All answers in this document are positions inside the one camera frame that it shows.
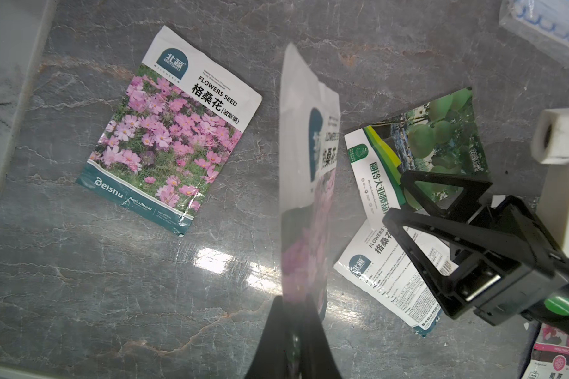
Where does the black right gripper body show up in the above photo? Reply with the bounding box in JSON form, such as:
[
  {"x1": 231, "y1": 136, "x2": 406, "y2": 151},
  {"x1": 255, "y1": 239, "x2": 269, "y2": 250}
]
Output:
[{"x1": 466, "y1": 196, "x2": 569, "y2": 327}]

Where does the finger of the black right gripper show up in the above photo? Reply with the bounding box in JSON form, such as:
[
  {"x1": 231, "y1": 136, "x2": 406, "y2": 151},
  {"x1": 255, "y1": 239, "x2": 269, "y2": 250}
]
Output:
[
  {"x1": 400, "y1": 171, "x2": 493, "y2": 220},
  {"x1": 383, "y1": 208, "x2": 498, "y2": 319}
]

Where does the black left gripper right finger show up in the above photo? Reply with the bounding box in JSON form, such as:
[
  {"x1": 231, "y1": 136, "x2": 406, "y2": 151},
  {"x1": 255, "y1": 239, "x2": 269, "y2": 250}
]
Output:
[{"x1": 293, "y1": 295, "x2": 342, "y2": 378}]

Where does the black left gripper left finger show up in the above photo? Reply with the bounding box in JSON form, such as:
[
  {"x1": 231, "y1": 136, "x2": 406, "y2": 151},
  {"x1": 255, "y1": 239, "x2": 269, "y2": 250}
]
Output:
[{"x1": 245, "y1": 295, "x2": 297, "y2": 379}]

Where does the white flower seed packet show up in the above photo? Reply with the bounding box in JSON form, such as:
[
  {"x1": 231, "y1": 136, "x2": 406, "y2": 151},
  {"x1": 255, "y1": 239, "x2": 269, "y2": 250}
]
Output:
[
  {"x1": 77, "y1": 27, "x2": 262, "y2": 236},
  {"x1": 278, "y1": 42, "x2": 342, "y2": 321},
  {"x1": 334, "y1": 220, "x2": 442, "y2": 336}
]

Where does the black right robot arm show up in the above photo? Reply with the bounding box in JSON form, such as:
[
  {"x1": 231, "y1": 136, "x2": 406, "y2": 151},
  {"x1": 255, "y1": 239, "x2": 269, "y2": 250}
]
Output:
[{"x1": 382, "y1": 171, "x2": 569, "y2": 335}]

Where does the large green gourd seed packet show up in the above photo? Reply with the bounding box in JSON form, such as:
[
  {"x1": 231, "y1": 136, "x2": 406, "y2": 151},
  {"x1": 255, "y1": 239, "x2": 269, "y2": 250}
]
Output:
[{"x1": 345, "y1": 87, "x2": 489, "y2": 230}]

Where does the pink label seed packet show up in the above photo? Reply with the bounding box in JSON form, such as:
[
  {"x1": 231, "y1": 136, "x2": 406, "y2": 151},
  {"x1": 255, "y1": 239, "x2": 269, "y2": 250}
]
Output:
[{"x1": 521, "y1": 324, "x2": 569, "y2": 379}]

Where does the bag of blue face masks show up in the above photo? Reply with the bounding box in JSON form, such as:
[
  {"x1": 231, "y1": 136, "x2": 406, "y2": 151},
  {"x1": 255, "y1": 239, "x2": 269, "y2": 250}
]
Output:
[{"x1": 499, "y1": 0, "x2": 569, "y2": 69}]

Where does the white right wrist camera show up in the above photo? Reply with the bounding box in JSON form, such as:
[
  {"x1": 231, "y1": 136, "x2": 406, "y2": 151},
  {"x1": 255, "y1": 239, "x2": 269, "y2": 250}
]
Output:
[{"x1": 530, "y1": 108, "x2": 569, "y2": 257}]

